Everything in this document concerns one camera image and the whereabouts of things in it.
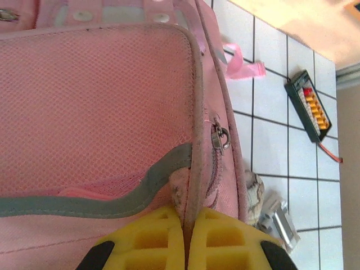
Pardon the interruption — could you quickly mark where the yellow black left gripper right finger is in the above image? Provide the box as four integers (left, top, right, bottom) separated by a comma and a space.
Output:
188, 206, 299, 270

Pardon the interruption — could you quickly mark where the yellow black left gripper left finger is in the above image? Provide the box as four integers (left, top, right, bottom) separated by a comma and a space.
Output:
75, 206, 185, 270

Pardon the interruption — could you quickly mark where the grey white cloth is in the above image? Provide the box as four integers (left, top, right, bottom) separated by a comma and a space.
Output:
243, 170, 266, 228

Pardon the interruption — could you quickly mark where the silver clear metal gadget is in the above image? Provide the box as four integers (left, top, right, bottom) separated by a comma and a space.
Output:
257, 190, 301, 253

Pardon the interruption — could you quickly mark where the pink student backpack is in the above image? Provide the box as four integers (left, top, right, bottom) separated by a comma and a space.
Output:
0, 0, 267, 270

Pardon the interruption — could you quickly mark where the black board with yellow connectors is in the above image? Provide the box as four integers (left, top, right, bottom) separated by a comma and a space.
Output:
284, 69, 333, 143

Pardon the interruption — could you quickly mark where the thin red wire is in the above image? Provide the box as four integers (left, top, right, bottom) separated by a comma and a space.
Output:
319, 140, 344, 164

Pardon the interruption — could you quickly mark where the aluminium frame post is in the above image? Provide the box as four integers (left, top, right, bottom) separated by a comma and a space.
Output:
336, 63, 360, 91

